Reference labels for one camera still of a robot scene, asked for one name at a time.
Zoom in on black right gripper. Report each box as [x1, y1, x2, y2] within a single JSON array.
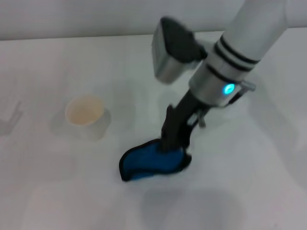
[[161, 90, 210, 152]]

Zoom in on white paper cup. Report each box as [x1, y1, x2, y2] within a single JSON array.
[[64, 94, 112, 142]]

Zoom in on blue rag with black trim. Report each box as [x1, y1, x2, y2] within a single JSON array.
[[118, 138, 193, 183]]

